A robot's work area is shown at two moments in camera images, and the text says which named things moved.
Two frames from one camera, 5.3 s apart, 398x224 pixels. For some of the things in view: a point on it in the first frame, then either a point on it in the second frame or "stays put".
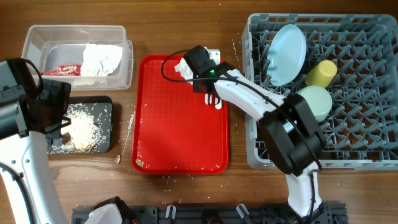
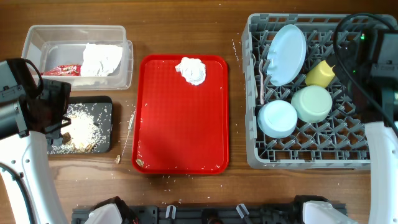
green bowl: (320, 99) stays put
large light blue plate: (286, 55) stays put
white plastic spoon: (219, 106) -> (253, 71)
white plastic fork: (206, 98) -> (262, 85)
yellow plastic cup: (321, 74) stays put
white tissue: (183, 68) stays put
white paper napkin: (101, 60) stays put
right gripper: (201, 86) -> (347, 58)
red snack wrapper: (64, 70) stays put
